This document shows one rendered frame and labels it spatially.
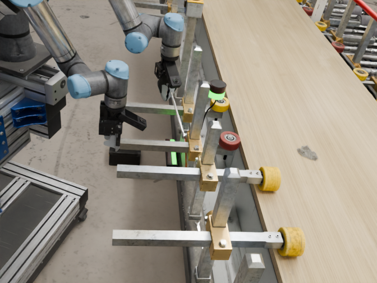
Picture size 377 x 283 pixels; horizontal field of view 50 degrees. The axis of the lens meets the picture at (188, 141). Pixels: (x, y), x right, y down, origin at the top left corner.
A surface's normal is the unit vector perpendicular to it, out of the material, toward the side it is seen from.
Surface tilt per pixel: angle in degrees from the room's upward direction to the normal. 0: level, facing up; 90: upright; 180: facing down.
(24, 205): 0
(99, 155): 0
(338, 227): 0
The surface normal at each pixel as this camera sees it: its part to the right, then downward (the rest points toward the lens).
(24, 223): 0.15, -0.77
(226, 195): 0.09, 0.64
